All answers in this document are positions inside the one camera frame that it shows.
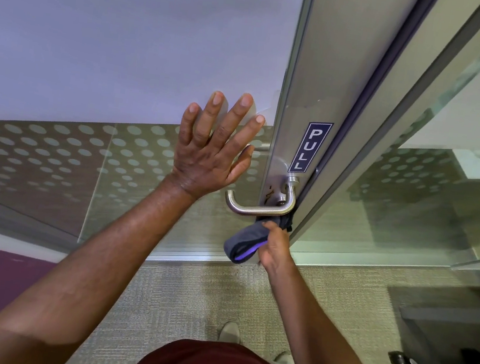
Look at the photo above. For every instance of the person's left little finger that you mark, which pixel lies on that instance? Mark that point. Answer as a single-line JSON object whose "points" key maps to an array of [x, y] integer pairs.
{"points": [[188, 122]]}

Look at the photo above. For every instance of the person's left forearm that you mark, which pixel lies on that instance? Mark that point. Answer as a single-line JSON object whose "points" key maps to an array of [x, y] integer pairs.
{"points": [[91, 274]]}

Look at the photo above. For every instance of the person's left middle finger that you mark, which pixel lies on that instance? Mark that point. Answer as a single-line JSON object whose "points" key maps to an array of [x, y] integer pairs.
{"points": [[235, 115]]}

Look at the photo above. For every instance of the blue door sign sticker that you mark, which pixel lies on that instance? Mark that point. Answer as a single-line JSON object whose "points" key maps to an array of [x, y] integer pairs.
{"points": [[310, 147]]}

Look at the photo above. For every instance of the person's left thumb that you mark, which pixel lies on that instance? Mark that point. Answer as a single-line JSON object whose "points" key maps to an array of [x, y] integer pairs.
{"points": [[242, 162]]}

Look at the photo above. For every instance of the dotted glass wall panel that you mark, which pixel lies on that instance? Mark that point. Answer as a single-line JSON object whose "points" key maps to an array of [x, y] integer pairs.
{"points": [[38, 73], [439, 206]]}

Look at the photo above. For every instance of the person's right forearm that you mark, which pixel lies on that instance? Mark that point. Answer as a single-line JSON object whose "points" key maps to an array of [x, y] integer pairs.
{"points": [[316, 339]]}

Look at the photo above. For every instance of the person's left hand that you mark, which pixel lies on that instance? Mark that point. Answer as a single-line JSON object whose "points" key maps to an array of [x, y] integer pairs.
{"points": [[201, 161]]}

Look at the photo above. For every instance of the grey metal door frame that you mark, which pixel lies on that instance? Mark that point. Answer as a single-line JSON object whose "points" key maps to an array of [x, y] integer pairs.
{"points": [[415, 92]]}

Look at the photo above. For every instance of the silver lock cylinder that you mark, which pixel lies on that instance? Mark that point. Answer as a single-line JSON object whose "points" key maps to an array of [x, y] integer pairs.
{"points": [[280, 202]]}

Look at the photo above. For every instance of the person's right hand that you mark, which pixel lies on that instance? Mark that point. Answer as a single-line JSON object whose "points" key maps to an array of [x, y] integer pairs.
{"points": [[277, 250]]}

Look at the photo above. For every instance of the beige left shoe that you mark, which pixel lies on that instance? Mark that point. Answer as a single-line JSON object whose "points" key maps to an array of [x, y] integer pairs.
{"points": [[230, 332]]}

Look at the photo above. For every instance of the person's right fingers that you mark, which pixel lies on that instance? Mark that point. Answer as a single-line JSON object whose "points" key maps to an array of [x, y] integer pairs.
{"points": [[270, 230]]}

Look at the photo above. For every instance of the glass door with metal frame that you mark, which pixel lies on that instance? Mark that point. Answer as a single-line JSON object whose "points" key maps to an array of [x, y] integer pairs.
{"points": [[335, 60]]}

